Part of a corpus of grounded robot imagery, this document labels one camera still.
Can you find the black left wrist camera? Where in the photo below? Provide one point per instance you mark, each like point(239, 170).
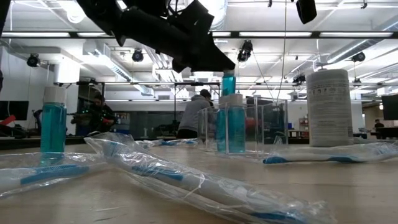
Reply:
point(196, 15)

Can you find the black background monitor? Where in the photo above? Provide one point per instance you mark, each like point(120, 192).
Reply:
point(390, 107)
point(15, 110)

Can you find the black overhead light bar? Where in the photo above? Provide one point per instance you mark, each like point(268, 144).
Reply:
point(234, 34)

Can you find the white rectangular ceiling duct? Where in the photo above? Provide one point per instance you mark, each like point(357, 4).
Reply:
point(109, 62)

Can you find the black background rig frame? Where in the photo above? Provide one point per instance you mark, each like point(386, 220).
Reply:
point(186, 83)

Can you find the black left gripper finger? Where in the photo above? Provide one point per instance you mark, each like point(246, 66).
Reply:
point(214, 60)
point(180, 66)

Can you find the clear acrylic organizer box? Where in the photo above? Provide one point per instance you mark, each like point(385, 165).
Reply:
point(267, 124)

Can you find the black ceiling spotlight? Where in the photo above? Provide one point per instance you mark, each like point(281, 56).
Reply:
point(359, 57)
point(245, 49)
point(299, 79)
point(32, 60)
point(137, 56)

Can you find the silver round ventilation duct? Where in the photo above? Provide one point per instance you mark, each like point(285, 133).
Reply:
point(222, 12)

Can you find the red background bar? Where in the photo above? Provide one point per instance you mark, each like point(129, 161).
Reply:
point(7, 119)

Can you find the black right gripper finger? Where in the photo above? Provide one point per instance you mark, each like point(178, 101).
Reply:
point(306, 11)

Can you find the person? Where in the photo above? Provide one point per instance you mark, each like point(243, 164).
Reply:
point(191, 118)
point(101, 116)
point(378, 125)

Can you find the black background workbench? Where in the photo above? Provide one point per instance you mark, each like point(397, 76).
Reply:
point(18, 142)

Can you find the white wipes canister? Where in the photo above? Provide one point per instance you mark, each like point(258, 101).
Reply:
point(329, 105)

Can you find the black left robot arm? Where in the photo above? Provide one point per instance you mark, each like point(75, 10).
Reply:
point(99, 9)

